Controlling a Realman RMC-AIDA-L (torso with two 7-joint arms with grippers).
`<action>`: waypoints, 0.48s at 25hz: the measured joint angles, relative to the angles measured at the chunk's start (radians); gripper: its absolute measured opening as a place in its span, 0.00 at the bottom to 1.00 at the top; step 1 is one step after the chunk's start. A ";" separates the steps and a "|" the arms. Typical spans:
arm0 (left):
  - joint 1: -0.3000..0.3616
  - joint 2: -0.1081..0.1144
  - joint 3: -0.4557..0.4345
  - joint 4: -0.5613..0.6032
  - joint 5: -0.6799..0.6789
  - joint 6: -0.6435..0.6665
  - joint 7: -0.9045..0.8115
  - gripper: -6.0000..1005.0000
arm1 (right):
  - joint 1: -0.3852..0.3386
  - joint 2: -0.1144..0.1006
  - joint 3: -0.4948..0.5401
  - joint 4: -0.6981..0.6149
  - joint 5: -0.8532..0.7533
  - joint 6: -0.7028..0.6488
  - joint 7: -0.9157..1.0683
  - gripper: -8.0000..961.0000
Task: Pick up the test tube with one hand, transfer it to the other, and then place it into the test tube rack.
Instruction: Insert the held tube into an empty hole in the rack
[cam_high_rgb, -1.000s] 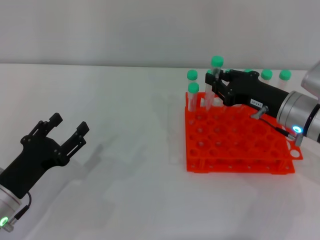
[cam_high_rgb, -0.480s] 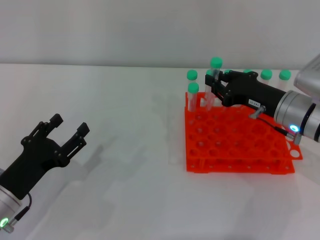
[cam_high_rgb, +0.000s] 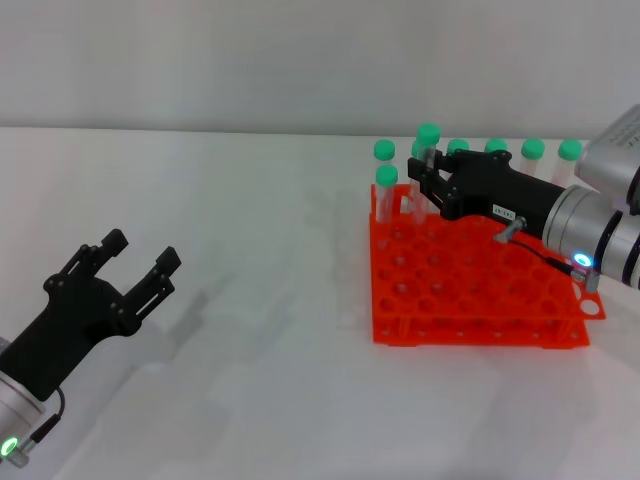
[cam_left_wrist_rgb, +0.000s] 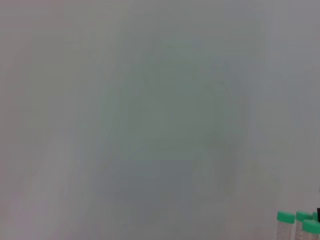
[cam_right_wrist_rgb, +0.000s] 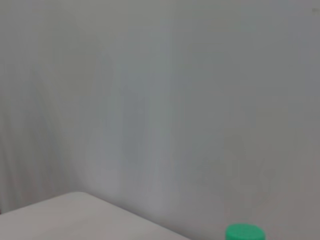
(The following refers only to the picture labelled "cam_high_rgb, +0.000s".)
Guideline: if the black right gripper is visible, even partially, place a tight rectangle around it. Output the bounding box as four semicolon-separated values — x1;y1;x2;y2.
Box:
406;148;567;240

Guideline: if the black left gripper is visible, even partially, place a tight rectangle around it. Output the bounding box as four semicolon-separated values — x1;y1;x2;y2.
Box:
0;228;183;402

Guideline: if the orange test tube rack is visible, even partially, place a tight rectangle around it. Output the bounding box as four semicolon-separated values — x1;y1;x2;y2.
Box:
368;183;607;350

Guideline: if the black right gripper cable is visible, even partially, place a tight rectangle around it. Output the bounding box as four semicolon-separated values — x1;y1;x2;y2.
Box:
491;214;605;292

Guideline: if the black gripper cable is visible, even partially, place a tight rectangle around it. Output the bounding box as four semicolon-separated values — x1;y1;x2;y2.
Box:
9;386;68;467
491;214;605;292

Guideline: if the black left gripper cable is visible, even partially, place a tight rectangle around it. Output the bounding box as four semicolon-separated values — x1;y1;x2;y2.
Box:
9;386;68;467

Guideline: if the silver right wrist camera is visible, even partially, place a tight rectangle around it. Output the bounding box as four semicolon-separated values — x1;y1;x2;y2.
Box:
573;103;640;217

